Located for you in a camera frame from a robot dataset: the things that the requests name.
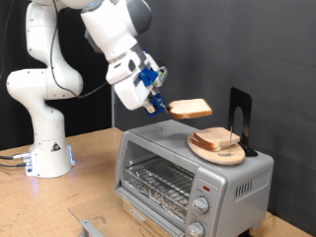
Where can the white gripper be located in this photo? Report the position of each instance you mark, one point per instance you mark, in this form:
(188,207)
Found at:
(128,94)

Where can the spatula with blue grip block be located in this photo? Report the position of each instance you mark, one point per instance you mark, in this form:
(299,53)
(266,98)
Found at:
(158,102)

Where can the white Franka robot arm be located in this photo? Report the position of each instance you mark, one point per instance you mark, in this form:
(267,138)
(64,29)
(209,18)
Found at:
(49,131)

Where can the silver toaster oven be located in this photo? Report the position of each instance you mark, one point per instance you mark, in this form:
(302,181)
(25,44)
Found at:
(164,138)

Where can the silver oven knob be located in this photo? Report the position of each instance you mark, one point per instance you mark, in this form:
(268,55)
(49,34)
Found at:
(196,229)
(200,205)

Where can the vertical metal pole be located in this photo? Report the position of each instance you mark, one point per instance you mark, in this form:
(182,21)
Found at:
(113,115)

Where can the round wooden plate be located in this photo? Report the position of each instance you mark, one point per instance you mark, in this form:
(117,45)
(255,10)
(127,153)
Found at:
(217,158)

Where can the thin metal pin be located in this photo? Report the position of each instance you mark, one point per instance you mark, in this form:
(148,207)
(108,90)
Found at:
(230,144)

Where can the black metal bookend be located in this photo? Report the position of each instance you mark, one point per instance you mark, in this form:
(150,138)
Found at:
(246,102)

